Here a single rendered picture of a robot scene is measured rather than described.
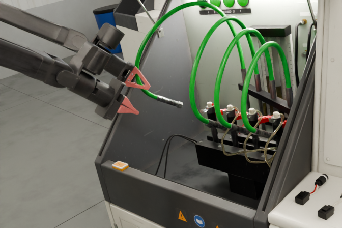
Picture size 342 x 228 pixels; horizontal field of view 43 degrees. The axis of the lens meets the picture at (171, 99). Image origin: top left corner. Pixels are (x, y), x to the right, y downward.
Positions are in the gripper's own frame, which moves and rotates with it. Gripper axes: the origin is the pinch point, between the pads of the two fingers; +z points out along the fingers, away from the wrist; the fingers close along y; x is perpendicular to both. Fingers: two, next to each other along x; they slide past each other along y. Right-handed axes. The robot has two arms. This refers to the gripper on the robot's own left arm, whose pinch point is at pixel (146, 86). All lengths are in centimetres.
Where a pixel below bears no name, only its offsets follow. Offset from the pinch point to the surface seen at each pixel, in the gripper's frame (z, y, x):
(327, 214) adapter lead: 45, -46, -1
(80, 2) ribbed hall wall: -144, 685, -19
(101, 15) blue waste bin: -91, 602, -18
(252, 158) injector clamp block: 36.5, -13.1, 0.3
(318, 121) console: 41, -27, -18
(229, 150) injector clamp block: 31.8, -5.9, 2.6
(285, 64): 28.2, -16.4, -26.9
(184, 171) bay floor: 29.4, 17.0, 19.8
